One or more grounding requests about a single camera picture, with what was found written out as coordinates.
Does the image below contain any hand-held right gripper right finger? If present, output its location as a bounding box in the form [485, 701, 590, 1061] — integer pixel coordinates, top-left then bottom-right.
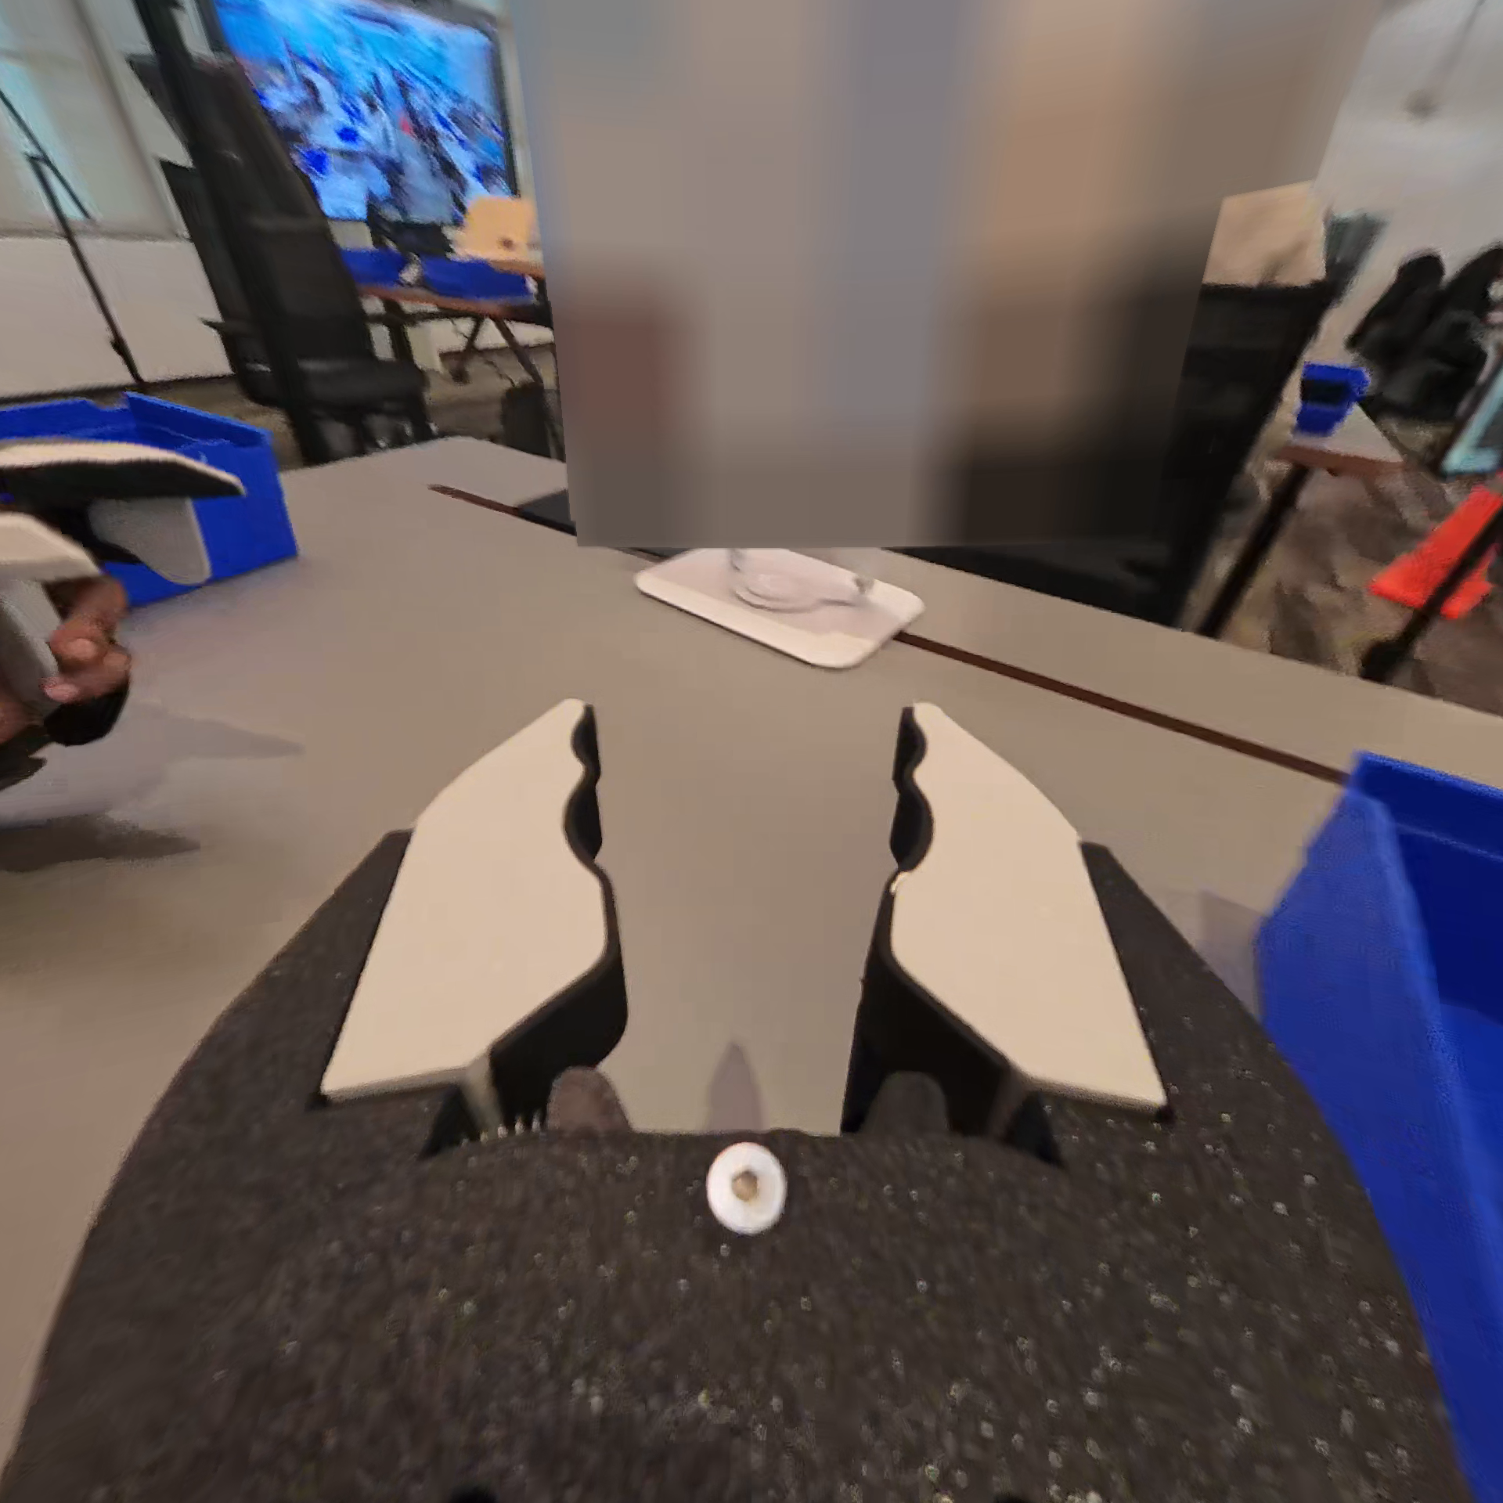
[860, 701, 1171, 1138]

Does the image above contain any wall television screen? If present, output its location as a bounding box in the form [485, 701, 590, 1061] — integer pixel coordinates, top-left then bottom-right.
[209, 0, 519, 228]

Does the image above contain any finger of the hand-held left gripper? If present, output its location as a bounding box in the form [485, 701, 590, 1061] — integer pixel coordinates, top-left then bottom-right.
[0, 443, 246, 510]
[0, 511, 110, 588]

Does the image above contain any white flat stand base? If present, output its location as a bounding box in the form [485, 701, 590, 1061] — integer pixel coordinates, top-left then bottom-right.
[633, 549, 926, 673]

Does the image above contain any person's left hand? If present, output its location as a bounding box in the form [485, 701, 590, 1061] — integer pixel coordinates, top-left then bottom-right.
[0, 575, 134, 753]

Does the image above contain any small wooden board stand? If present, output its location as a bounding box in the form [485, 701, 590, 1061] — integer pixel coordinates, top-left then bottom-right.
[452, 197, 540, 259]

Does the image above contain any orange floor marker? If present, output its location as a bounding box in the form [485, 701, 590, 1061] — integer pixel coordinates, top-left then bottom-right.
[1367, 488, 1503, 622]

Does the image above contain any wooden office desk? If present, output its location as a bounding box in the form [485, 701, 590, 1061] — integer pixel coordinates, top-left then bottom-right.
[354, 281, 552, 392]

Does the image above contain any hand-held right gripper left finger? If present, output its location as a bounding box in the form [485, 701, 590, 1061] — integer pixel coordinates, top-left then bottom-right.
[320, 701, 630, 1138]

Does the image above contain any small blue bin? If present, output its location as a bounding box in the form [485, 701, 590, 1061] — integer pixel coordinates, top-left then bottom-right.
[1302, 360, 1373, 438]

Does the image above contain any black floor pole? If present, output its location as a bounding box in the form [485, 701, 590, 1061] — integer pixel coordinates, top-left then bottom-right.
[139, 0, 244, 175]

